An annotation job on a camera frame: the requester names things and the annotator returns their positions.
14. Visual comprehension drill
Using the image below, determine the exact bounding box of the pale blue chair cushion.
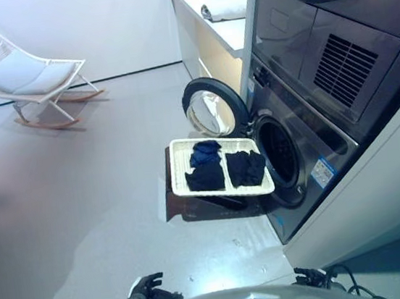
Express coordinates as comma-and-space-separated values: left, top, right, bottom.
0, 44, 80, 100

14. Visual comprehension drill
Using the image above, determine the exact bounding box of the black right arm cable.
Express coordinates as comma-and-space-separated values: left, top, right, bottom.
323, 258, 387, 299

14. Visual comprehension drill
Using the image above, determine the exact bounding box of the white upright cabinet panel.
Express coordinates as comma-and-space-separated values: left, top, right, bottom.
228, 0, 274, 98

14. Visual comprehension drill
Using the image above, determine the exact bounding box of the black garment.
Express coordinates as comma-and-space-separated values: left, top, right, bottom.
225, 148, 270, 190
183, 159, 228, 195

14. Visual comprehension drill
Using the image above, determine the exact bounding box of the white counter cabinet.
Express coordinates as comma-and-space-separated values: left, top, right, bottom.
170, 0, 263, 101

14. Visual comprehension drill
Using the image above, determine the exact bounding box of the small grey countertop object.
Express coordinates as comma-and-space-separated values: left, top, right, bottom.
199, 4, 214, 21

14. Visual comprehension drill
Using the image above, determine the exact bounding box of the white cabinet housing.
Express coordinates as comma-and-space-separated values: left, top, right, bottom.
266, 95, 400, 274

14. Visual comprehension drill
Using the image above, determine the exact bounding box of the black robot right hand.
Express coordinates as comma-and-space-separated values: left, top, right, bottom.
291, 263, 330, 292

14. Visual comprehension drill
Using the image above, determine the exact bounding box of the blue garment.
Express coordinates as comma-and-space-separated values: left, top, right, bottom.
187, 138, 225, 169

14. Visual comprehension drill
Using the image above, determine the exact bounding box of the white folded towel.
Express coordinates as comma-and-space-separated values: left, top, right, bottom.
203, 0, 249, 24

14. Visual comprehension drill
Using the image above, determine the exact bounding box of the brown wooden stool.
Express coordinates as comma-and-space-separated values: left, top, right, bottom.
158, 137, 267, 228

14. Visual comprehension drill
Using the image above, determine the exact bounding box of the grey stacked dryer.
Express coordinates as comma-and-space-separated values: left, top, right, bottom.
245, 0, 400, 159

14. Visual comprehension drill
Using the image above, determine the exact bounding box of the white wicker laundry basket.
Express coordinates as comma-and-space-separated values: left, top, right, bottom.
165, 127, 277, 206

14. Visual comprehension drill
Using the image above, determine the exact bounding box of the round glass washer door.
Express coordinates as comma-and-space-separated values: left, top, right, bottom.
179, 72, 252, 141

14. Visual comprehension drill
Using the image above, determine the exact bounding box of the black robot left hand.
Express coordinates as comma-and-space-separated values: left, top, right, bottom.
126, 269, 185, 299

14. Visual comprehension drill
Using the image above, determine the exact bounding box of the grey washing machine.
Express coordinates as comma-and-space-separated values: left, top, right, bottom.
236, 43, 371, 248

